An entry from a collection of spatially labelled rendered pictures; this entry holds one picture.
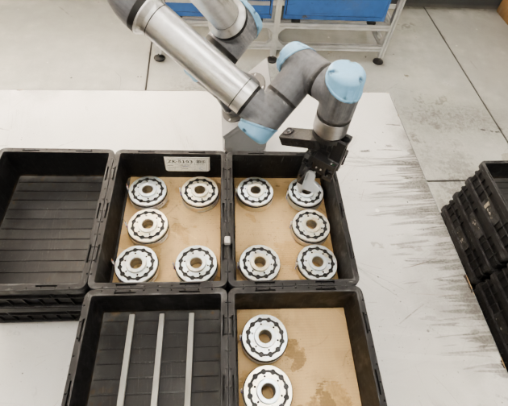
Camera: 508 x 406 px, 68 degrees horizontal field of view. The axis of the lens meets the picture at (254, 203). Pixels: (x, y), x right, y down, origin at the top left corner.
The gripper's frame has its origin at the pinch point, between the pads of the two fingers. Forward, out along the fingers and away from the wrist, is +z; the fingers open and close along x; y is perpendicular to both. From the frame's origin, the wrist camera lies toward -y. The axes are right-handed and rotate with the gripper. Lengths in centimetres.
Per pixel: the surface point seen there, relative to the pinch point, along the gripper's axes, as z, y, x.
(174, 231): 10.9, -22.0, -27.7
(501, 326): 65, 83, 36
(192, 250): 8.0, -13.6, -30.2
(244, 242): 10.9, -5.2, -19.1
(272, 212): 10.9, -4.3, -6.5
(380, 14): 56, -46, 204
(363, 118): 24, -3, 61
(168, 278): 10.9, -14.3, -38.6
